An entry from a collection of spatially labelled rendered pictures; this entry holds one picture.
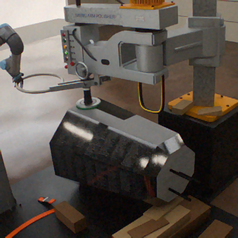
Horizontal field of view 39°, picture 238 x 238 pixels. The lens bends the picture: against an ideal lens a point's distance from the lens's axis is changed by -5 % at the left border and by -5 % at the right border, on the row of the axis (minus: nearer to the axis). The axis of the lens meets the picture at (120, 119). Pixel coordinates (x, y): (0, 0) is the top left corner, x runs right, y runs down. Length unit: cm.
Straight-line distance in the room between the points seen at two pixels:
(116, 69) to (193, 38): 64
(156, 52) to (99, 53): 48
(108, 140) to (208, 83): 99
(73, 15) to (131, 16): 57
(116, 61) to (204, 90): 85
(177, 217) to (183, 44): 128
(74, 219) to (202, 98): 148
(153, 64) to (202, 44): 55
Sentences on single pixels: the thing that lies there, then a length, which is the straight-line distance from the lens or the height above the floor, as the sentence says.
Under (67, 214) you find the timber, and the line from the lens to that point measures 292.
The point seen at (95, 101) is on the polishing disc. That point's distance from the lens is 306.
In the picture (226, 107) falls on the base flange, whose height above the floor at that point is 78.
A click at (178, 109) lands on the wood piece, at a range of 288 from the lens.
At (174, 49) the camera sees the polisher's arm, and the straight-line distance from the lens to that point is 255.
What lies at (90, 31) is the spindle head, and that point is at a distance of 282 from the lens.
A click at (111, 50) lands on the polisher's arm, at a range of 257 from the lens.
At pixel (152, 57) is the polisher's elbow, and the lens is 241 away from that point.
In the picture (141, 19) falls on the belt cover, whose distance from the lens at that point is 232.
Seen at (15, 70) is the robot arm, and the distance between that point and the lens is 320.
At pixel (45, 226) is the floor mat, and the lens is 304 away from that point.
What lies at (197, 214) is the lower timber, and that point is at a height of 15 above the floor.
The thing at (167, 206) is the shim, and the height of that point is 26.
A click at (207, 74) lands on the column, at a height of 108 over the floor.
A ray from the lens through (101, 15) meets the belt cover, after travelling 256.
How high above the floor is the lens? 201
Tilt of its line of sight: 26 degrees down
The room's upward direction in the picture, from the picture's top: 4 degrees counter-clockwise
